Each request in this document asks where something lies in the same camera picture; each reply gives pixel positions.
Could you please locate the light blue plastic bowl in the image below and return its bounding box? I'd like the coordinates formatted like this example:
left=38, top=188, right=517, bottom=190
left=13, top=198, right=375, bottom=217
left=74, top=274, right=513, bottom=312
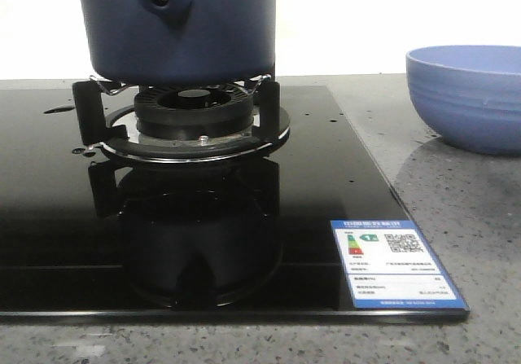
left=405, top=45, right=520, bottom=156

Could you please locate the dark blue cooking pot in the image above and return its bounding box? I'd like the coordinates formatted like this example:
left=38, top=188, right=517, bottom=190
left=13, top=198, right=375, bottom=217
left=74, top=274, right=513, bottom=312
left=81, top=0, right=276, bottom=86

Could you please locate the black round gas burner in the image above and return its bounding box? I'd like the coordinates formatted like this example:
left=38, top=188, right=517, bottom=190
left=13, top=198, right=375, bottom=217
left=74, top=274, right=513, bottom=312
left=134, top=84, right=253, bottom=140

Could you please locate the blue energy efficiency label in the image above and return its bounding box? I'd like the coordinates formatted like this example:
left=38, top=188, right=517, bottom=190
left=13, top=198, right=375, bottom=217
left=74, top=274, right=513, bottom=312
left=331, top=220, right=467, bottom=310

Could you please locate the black glass gas cooktop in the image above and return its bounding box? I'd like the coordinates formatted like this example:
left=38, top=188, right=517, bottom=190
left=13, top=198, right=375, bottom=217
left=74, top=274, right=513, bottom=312
left=1, top=86, right=469, bottom=324

